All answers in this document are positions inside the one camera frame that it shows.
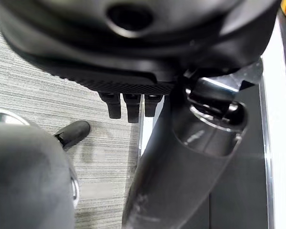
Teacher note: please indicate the white shelf frame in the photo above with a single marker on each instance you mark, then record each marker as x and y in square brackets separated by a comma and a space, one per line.
[280, 100]

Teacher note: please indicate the black shelf panel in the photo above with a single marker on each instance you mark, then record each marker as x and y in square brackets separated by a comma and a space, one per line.
[250, 133]

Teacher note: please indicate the robot dark foot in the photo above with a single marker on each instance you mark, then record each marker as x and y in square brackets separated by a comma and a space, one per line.
[74, 132]

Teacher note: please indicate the robot silver grey leg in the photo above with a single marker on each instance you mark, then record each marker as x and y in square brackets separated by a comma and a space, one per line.
[26, 176]

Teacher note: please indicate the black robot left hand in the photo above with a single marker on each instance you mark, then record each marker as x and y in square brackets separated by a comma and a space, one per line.
[90, 40]

